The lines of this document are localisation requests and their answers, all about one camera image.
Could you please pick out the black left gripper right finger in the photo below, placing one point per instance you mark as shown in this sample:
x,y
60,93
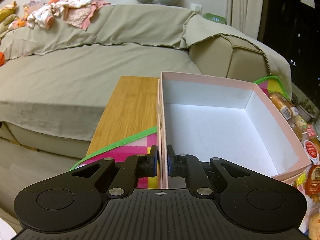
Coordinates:
x,y
203,178

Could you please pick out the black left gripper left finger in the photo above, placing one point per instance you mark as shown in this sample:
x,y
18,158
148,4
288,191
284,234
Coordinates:
x,y
121,177

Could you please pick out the pink cardboard gift box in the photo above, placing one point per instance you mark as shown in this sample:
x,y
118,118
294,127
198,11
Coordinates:
x,y
225,129

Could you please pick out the colourful cartoon play mat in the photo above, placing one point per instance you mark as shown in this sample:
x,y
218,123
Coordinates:
x,y
120,152

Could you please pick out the packaged bread rolls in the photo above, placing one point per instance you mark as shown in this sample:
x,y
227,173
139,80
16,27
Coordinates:
x,y
290,113

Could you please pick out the orange snack packet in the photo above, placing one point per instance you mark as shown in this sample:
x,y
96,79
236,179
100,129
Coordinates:
x,y
313,181

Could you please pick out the red label snack packet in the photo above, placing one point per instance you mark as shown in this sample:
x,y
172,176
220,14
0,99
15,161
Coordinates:
x,y
312,151

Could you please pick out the beige sofa with cover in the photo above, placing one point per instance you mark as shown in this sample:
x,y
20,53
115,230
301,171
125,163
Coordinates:
x,y
56,82

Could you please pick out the white potted plant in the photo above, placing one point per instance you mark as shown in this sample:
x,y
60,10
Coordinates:
x,y
306,109

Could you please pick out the green digital clock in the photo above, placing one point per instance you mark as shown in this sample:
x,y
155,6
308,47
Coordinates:
x,y
215,18

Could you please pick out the pile of pink baby clothes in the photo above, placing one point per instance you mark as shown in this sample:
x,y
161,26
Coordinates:
x,y
77,13

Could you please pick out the beige curtain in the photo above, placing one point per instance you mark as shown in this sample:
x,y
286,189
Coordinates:
x,y
245,16

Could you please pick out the yellow stuffed toy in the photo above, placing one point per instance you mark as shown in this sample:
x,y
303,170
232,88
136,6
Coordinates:
x,y
7,17

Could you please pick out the white wall socket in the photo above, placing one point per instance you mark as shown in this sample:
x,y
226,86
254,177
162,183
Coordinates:
x,y
196,8

